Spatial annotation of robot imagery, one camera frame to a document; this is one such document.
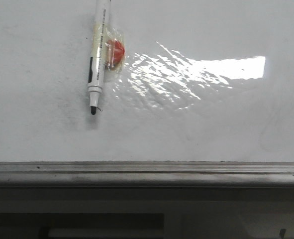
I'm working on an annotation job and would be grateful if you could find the red round magnet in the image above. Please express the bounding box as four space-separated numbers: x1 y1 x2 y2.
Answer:
106 39 125 69

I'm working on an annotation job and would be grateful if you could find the aluminium whiteboard frame rail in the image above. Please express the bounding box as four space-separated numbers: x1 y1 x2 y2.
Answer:
0 161 294 187

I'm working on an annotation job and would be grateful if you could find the clear adhesive tape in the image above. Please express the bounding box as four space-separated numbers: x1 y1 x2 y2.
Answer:
91 23 125 73

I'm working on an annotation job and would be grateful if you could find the white whiteboard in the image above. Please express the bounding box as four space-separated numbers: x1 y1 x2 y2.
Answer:
0 0 294 162

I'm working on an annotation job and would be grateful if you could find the white whiteboard marker pen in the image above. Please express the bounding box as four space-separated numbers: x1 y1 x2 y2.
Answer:
88 0 111 115

